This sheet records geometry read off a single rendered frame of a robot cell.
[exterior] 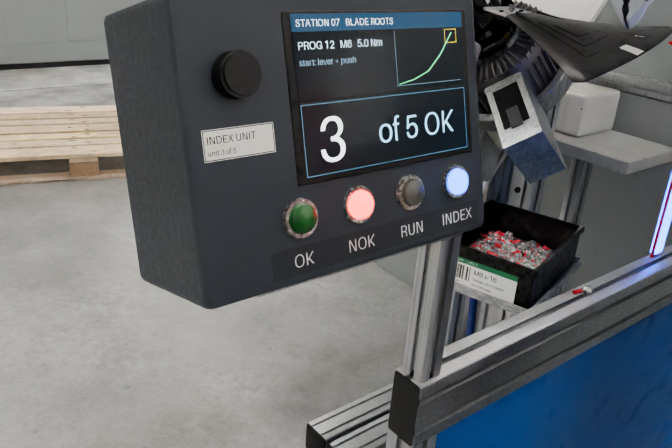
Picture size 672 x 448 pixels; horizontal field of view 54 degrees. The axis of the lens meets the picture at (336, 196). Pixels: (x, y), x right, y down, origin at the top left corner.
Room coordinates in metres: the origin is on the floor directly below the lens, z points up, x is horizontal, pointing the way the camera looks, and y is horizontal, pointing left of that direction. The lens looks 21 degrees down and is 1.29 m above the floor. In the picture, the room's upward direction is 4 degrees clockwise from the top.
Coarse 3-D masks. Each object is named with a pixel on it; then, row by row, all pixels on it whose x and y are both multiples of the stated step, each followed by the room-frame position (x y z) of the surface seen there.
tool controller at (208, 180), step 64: (192, 0) 0.39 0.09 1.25; (256, 0) 0.42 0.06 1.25; (320, 0) 0.45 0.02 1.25; (384, 0) 0.48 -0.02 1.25; (448, 0) 0.53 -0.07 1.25; (128, 64) 0.43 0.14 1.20; (192, 64) 0.38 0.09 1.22; (256, 64) 0.39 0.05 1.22; (320, 64) 0.43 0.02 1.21; (384, 64) 0.47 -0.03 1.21; (448, 64) 0.51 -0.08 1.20; (128, 128) 0.43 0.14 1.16; (192, 128) 0.37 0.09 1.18; (256, 128) 0.39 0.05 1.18; (384, 128) 0.46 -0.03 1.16; (448, 128) 0.50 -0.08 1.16; (128, 192) 0.43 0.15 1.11; (192, 192) 0.36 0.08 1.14; (256, 192) 0.38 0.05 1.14; (320, 192) 0.41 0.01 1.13; (384, 192) 0.45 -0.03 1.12; (192, 256) 0.36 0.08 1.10; (256, 256) 0.37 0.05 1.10; (320, 256) 0.40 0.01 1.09; (384, 256) 0.44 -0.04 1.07
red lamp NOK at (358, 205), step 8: (352, 192) 0.43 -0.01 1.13; (360, 192) 0.43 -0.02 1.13; (368, 192) 0.44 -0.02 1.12; (344, 200) 0.42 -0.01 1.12; (352, 200) 0.42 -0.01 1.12; (360, 200) 0.42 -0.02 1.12; (368, 200) 0.43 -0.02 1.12; (344, 208) 0.42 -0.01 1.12; (352, 208) 0.42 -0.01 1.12; (360, 208) 0.42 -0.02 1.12; (368, 208) 0.43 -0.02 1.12; (352, 216) 0.42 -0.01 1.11; (360, 216) 0.42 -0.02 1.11; (368, 216) 0.43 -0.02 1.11
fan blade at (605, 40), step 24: (528, 24) 1.12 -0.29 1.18; (552, 24) 1.12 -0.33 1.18; (576, 24) 1.13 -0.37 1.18; (600, 24) 1.14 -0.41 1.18; (552, 48) 1.04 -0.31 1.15; (576, 48) 1.03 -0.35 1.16; (600, 48) 1.03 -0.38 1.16; (648, 48) 1.02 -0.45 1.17; (576, 72) 0.98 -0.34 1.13; (600, 72) 0.97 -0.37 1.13
